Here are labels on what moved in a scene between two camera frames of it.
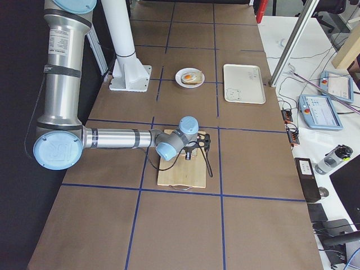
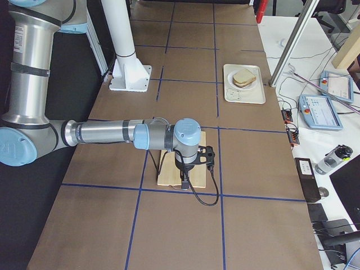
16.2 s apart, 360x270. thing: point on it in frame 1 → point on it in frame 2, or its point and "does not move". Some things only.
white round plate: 179,81 → 247,86
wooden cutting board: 183,172 does not move
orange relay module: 287,116 does not move
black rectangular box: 309,182 does not move
